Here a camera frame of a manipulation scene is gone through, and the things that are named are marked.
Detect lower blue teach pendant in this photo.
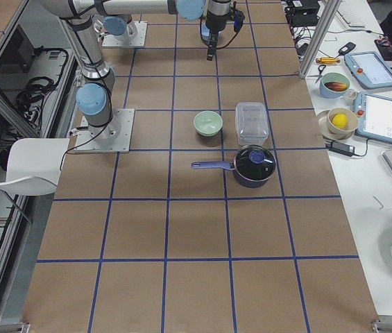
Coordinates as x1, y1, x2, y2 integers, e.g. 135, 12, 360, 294
353, 92, 392, 144

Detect black power adapter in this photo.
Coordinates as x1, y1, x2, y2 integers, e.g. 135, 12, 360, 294
325, 141, 355, 157

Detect scissors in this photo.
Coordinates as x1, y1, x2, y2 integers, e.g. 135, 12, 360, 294
315, 64, 326, 83

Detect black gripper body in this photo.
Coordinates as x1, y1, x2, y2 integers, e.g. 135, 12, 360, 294
205, 0, 230, 33

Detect blue teach pendant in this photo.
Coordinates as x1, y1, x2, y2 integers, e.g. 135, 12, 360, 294
344, 51, 392, 89
353, 92, 392, 144

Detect beige cup with lemon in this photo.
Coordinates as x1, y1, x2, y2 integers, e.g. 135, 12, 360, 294
317, 108, 359, 140

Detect blue pot with glass lid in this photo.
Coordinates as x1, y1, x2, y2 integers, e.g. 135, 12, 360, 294
191, 144, 276, 188

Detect green bowl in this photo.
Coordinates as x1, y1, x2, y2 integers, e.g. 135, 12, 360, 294
193, 110, 223, 137

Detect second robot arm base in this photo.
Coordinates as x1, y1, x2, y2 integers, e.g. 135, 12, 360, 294
94, 16, 138, 48

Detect orange handled tool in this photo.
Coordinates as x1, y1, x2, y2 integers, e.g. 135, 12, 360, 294
315, 57, 341, 65

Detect upper blue teach pendant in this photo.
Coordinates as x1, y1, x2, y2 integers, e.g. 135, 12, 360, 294
344, 51, 392, 89

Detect light blue bowl with fruit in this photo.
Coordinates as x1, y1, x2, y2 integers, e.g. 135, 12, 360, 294
319, 72, 350, 99

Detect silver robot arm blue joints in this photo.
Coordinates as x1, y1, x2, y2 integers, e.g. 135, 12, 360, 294
37, 0, 206, 140

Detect clear plastic container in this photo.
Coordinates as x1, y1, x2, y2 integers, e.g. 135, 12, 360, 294
235, 102, 269, 146

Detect white chair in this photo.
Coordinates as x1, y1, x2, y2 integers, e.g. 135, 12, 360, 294
0, 138, 69, 196

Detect aluminium frame post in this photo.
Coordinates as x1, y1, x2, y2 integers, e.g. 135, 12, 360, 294
298, 0, 341, 79

